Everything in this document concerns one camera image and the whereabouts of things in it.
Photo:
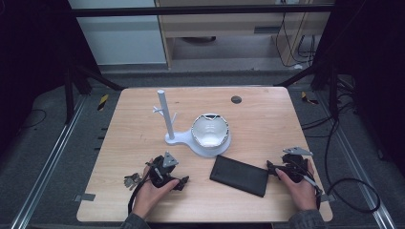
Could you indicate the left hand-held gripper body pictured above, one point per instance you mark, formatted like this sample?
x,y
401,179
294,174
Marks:
x,y
159,176

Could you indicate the white key stand with hooks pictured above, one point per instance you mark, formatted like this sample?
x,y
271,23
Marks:
x,y
166,111

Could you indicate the yellow black hazard tape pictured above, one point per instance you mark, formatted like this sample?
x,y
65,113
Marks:
x,y
308,98
102,102

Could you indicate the black wallet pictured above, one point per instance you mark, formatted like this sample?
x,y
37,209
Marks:
x,y
240,175

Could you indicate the light wooden desk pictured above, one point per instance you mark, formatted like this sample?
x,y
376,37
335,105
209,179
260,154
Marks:
x,y
223,24

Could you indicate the black curtain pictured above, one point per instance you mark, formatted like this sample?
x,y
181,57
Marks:
x,y
375,63
31,63

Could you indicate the person's left hand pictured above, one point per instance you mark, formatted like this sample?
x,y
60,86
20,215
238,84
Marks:
x,y
148,198

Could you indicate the white cabinet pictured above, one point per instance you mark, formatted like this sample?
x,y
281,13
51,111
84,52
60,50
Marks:
x,y
121,41

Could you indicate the white plug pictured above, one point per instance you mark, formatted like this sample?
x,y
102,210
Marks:
x,y
298,66

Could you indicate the aluminium floor rail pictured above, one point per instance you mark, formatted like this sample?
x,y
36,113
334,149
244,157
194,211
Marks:
x,y
51,159
356,159

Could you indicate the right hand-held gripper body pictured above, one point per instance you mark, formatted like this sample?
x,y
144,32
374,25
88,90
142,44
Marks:
x,y
294,167

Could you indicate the person's right hand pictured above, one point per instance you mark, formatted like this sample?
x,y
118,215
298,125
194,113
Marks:
x,y
302,195

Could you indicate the black metal stand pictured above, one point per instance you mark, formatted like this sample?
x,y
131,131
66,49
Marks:
x,y
332,92
69,95

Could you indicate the grey tape strip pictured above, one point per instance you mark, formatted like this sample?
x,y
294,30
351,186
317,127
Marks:
x,y
85,197
328,198

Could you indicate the black horizontal bar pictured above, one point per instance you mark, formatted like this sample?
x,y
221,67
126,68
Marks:
x,y
191,10

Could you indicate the bunch of metal keys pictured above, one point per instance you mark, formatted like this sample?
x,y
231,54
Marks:
x,y
132,181

